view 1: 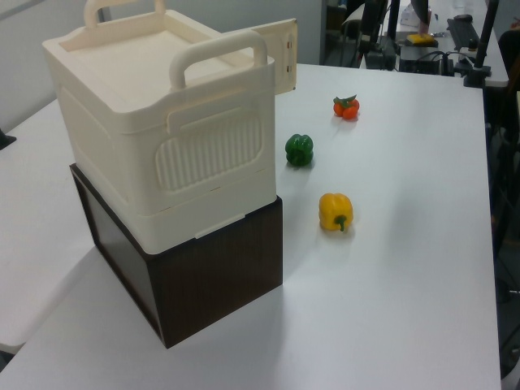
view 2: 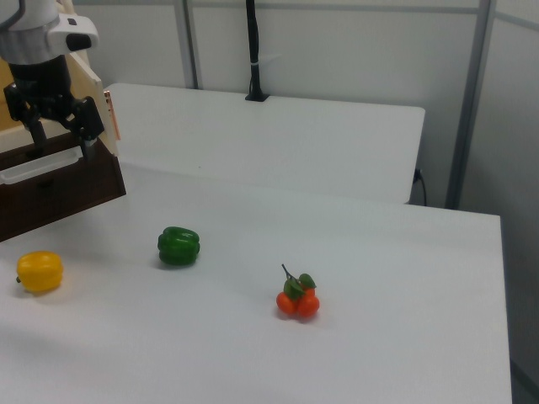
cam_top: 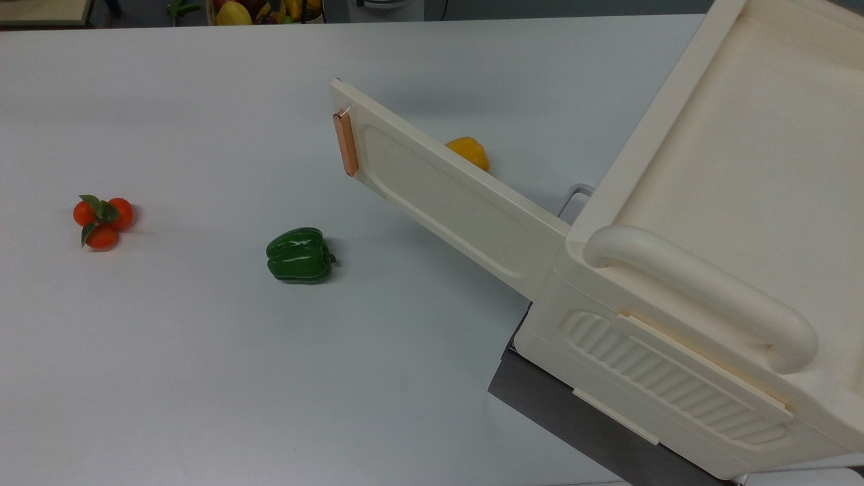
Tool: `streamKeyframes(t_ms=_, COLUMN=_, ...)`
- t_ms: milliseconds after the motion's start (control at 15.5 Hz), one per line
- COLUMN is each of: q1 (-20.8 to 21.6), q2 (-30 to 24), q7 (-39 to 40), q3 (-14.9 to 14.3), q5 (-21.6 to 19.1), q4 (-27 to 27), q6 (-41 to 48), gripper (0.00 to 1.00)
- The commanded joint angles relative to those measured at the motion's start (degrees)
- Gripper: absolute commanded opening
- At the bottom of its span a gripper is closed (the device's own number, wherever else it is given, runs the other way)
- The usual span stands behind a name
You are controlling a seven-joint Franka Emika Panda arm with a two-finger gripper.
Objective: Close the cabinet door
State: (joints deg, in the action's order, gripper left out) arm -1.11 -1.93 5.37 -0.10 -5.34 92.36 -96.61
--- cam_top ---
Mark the cream cabinet door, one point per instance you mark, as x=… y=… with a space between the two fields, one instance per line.
x=459 y=202

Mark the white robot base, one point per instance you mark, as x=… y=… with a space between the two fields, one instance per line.
x=385 y=9

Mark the cream cabinet push bar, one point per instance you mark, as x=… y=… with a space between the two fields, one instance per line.
x=702 y=290

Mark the yellow bell pepper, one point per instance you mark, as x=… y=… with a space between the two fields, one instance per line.
x=470 y=150

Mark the green bell pepper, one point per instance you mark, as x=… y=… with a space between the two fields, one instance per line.
x=297 y=255

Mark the white tray rim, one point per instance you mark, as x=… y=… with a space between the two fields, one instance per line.
x=572 y=200

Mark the fruit basket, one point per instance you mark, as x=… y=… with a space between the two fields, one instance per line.
x=270 y=12

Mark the yellow red mango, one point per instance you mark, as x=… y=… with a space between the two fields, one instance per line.
x=233 y=13

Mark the orange tangerines with leaves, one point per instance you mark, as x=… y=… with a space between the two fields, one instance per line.
x=102 y=221

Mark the green plastic item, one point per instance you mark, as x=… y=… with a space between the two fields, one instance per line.
x=181 y=8

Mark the wooden side table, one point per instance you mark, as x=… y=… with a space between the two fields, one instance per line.
x=44 y=11

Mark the grey metal base plate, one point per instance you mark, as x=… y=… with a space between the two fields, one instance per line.
x=574 y=412

